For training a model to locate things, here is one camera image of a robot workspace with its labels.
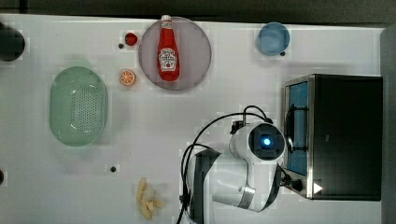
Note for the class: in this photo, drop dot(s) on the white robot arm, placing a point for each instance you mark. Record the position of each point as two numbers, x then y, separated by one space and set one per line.
247 176

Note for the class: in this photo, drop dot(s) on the blue mug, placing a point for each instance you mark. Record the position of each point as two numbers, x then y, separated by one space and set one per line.
273 38

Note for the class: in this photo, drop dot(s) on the grey round plate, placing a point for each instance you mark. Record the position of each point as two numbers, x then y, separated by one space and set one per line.
194 51

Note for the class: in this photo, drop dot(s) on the red ketchup bottle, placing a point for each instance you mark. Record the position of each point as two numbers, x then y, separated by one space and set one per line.
167 53

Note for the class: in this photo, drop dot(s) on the orange slice toy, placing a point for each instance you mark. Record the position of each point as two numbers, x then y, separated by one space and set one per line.
127 78

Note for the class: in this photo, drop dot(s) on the red strawberry toy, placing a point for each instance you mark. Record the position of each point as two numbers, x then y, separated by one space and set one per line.
131 39

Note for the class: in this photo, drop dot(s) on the peeled banana toy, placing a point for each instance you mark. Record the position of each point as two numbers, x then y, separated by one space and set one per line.
148 199

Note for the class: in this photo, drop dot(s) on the green colander basket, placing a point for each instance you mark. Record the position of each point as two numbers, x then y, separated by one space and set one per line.
78 104

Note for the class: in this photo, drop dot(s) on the dark grey cup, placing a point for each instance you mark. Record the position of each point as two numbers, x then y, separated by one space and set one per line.
12 43

